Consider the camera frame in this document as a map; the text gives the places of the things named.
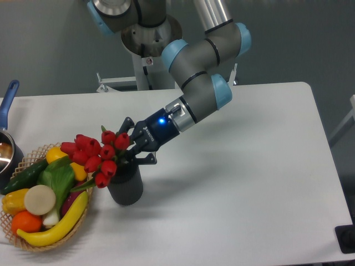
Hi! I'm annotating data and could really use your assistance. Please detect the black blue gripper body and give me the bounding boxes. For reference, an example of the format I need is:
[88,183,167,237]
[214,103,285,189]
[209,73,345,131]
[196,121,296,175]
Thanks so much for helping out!
[132,109,180,152]

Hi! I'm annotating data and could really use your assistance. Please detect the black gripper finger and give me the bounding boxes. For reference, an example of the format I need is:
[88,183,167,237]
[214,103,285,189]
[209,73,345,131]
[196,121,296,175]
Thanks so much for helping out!
[126,148,158,165]
[118,117,135,135]

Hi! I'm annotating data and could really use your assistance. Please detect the red tulip bouquet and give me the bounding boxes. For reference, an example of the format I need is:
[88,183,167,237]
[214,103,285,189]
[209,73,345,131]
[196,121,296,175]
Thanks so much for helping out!
[60,126,133,192]

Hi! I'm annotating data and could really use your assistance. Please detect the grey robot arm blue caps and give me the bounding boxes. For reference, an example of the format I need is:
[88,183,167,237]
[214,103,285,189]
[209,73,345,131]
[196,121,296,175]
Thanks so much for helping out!
[87,1,251,164]

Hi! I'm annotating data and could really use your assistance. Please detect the dark grey ribbed vase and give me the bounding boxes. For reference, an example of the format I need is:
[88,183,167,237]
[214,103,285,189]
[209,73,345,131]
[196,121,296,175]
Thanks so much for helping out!
[108,162,144,206]

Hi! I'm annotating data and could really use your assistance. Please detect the yellow squash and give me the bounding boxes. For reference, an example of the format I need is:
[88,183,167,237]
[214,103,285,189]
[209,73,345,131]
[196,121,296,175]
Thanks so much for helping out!
[45,146,87,181]

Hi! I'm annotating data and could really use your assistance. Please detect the purple sweet potato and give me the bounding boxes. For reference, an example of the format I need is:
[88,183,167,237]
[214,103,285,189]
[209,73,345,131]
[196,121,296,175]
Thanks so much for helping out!
[60,191,82,218]

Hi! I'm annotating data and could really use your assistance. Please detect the green bok choy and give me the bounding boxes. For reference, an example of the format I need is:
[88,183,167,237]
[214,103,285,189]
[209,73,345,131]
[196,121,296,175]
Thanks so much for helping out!
[37,156,75,229]

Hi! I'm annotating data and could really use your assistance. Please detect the woven wicker basket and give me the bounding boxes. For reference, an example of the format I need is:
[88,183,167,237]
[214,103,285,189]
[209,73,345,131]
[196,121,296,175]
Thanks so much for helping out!
[1,142,93,252]

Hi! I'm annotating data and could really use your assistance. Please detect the yellow banana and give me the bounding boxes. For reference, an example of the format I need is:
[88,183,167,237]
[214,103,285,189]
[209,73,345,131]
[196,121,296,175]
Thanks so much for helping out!
[17,191,89,247]

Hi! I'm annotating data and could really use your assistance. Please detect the green cucumber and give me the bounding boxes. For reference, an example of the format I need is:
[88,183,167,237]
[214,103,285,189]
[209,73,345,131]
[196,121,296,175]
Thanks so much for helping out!
[1,160,48,195]

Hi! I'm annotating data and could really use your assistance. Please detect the beige round disc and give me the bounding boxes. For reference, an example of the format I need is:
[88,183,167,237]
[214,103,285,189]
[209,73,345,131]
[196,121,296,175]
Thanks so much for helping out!
[24,185,56,216]

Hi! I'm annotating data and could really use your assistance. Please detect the yellow bell pepper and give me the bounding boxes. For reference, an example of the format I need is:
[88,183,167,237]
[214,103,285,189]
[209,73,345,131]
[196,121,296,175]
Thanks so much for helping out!
[2,188,29,216]

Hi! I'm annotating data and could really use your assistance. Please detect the orange fruit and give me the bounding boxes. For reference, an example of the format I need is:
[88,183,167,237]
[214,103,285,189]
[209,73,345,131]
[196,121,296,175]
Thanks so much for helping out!
[11,211,42,235]

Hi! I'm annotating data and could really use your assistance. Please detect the black clamp at table corner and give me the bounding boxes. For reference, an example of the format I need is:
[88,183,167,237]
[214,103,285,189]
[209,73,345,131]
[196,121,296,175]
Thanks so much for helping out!
[334,224,354,254]

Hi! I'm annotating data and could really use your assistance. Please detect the white metal base frame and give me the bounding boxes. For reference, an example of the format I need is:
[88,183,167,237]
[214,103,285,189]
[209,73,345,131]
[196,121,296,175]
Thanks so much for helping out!
[96,63,239,93]

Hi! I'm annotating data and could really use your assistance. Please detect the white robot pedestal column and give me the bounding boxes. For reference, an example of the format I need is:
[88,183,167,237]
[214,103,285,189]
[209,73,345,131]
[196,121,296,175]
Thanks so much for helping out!
[131,54,175,91]

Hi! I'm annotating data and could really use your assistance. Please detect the blue handled steel saucepan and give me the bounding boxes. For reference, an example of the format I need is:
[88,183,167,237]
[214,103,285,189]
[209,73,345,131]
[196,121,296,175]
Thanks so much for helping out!
[1,80,23,189]

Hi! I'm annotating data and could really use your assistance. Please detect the white frame at right edge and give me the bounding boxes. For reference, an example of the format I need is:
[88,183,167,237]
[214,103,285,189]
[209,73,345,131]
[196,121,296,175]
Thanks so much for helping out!
[328,95,354,148]

